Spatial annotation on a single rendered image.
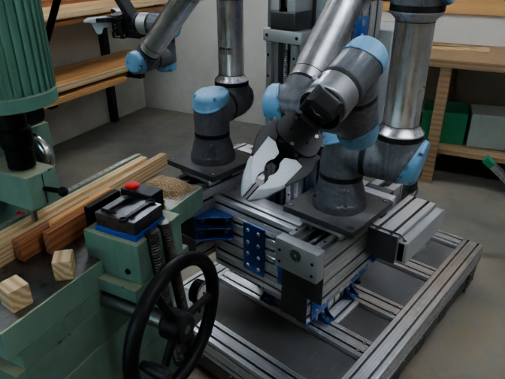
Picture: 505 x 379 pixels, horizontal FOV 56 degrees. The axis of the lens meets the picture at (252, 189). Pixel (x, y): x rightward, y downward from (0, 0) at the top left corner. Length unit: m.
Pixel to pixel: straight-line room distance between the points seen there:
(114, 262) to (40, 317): 0.16
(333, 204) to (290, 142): 0.62
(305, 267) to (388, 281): 0.91
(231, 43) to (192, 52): 3.07
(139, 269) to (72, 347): 0.20
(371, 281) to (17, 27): 1.64
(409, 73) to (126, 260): 0.72
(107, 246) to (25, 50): 0.38
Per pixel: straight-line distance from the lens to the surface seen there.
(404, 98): 1.15
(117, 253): 0.96
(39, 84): 0.92
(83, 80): 3.76
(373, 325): 1.89
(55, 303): 0.95
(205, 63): 4.61
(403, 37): 1.13
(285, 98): 0.90
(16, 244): 1.03
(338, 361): 1.73
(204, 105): 1.51
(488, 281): 2.64
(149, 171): 1.31
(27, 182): 0.98
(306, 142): 0.68
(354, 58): 0.79
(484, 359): 2.20
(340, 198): 1.27
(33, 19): 0.91
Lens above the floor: 1.45
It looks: 27 degrees down
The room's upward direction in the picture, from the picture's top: straight up
